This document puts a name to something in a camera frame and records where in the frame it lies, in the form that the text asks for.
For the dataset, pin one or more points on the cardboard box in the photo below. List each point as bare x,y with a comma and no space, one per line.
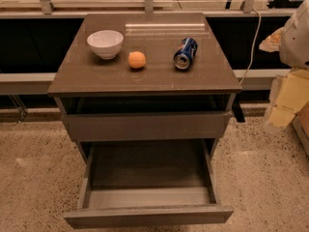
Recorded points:
301,125

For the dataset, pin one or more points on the blue soda can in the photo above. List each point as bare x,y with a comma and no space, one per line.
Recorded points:
185,55

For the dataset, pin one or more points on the white ceramic bowl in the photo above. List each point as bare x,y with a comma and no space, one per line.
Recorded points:
106,44

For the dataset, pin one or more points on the metal railing frame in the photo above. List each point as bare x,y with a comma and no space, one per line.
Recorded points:
145,4

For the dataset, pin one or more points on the open bottom grey drawer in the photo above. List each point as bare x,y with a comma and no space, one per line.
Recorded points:
148,183

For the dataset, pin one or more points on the grey drawer cabinet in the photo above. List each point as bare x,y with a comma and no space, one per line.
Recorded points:
88,84

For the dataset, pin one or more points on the orange ball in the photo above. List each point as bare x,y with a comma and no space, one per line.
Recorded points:
136,59

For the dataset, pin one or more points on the grey middle drawer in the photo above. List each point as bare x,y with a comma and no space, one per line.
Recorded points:
128,127

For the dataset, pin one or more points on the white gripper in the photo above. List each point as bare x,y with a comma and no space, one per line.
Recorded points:
296,43

